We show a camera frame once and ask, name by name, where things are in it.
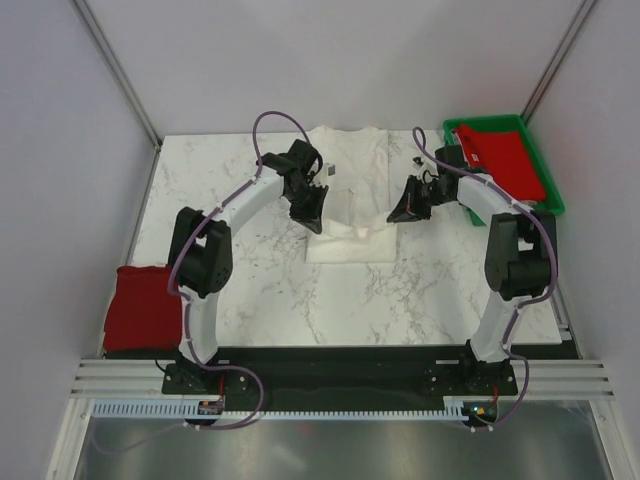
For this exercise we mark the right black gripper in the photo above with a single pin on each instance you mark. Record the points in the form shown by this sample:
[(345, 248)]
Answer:
[(409, 208)]

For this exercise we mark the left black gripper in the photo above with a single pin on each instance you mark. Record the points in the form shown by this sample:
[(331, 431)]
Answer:
[(311, 217)]

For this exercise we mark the white printed t shirt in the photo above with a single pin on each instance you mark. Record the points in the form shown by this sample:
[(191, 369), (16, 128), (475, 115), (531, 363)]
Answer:
[(354, 218)]

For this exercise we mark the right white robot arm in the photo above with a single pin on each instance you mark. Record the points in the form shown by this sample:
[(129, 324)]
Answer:
[(520, 265)]

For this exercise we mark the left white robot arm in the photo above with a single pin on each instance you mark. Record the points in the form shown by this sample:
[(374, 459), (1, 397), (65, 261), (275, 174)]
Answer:
[(200, 255)]

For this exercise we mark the red t shirt in bin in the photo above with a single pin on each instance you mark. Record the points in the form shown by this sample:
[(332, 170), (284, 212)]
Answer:
[(504, 157)]

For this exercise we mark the green plastic bin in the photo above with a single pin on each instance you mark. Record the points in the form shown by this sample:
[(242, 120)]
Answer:
[(513, 123)]

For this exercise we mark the folded red t shirt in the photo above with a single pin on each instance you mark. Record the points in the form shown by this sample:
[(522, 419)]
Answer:
[(142, 315)]

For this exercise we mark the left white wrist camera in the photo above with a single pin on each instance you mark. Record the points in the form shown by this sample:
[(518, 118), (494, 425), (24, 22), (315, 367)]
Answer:
[(326, 173)]

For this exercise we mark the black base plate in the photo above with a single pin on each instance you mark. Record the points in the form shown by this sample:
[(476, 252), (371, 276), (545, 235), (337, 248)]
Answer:
[(236, 359)]

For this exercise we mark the light blue cable duct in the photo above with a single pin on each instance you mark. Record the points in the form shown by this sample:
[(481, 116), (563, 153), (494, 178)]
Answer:
[(197, 410)]

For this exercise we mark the aluminium frame rail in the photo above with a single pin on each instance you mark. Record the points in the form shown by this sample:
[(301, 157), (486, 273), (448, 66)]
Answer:
[(537, 379)]

